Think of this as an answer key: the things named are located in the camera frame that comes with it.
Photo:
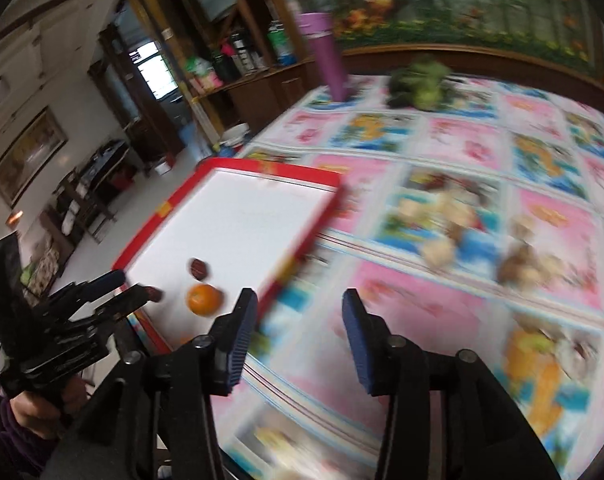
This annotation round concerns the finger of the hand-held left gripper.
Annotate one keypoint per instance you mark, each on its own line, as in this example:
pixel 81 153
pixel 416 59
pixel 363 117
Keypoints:
pixel 127 302
pixel 104 281

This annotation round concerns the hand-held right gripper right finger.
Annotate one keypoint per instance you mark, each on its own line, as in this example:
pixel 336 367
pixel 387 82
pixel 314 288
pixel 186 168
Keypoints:
pixel 357 347

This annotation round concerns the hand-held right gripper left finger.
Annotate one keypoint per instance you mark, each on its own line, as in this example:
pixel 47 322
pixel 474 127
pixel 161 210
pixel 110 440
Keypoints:
pixel 239 342

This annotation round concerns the dark red date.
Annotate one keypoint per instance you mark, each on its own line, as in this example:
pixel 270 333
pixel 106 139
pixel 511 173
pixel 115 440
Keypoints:
pixel 155 294
pixel 199 267

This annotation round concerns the red tray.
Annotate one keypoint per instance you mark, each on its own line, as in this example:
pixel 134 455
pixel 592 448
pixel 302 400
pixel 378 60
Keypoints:
pixel 232 230

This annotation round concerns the beige ginger piece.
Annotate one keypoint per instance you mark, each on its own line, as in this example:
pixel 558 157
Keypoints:
pixel 449 205
pixel 439 252

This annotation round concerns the brown walnut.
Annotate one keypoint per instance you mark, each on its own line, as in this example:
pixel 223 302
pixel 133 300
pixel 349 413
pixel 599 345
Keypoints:
pixel 514 265

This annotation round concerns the person's left forearm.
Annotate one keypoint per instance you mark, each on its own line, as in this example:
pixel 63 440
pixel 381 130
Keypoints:
pixel 7 447

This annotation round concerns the person's left hand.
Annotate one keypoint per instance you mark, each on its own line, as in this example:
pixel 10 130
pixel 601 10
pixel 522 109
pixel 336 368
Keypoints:
pixel 37 412

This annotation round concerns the orange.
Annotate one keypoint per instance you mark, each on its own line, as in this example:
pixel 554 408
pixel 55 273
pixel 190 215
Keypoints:
pixel 203 300

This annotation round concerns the framed painting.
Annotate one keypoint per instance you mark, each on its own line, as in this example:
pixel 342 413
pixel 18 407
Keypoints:
pixel 27 157

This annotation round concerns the white bucket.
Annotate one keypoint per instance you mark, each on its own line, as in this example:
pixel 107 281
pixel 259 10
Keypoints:
pixel 234 136

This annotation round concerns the pink green packet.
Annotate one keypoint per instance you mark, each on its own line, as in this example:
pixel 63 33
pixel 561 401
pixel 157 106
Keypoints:
pixel 202 72

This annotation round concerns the printed tablecloth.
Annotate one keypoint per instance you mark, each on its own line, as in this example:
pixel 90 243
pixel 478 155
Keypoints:
pixel 457 135

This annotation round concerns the green leafy vegetable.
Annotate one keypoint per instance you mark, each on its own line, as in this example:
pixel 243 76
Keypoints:
pixel 417 85

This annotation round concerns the wooden cabinet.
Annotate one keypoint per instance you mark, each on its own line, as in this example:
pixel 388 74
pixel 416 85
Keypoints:
pixel 182 20

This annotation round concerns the purple bottle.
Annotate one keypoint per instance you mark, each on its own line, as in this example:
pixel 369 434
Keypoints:
pixel 327 55

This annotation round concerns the green white bottle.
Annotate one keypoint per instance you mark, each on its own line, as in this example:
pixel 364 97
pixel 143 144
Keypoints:
pixel 281 41

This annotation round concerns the flower wall poster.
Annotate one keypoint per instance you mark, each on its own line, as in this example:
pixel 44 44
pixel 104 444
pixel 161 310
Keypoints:
pixel 457 5

